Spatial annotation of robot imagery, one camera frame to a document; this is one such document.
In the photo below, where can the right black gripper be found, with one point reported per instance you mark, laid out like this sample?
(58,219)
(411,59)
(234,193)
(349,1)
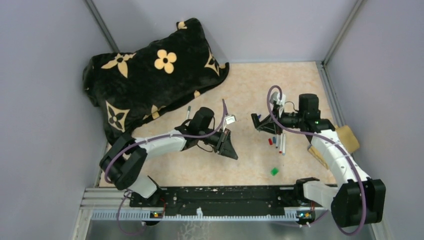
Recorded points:
(268,125)

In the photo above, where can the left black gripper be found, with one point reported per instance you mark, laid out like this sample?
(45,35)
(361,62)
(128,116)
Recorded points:
(222,141)

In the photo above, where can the bright green square cap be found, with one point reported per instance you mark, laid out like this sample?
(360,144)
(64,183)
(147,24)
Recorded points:
(274,171)

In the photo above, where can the white green-tip pen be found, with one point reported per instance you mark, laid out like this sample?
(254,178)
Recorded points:
(188,113)

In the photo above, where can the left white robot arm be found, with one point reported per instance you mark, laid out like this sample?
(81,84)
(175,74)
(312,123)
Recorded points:
(123,163)

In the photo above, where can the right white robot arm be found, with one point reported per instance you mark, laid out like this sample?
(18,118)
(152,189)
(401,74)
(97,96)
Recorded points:
(358,198)

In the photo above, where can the white blue-tip pen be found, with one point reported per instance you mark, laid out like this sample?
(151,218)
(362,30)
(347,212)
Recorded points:
(277,141)

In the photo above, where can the white light-blue pen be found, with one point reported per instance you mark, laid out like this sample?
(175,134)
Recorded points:
(283,144)

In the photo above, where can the black floral plush blanket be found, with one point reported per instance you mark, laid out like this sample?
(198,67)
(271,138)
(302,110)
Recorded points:
(134,88)

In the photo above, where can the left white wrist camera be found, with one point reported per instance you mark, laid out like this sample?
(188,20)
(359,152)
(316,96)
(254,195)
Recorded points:
(228,119)

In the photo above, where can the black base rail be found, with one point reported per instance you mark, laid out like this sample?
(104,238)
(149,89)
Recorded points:
(225,201)

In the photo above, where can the grey cable duct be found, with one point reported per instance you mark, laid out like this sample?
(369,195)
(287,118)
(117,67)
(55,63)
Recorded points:
(147,215)

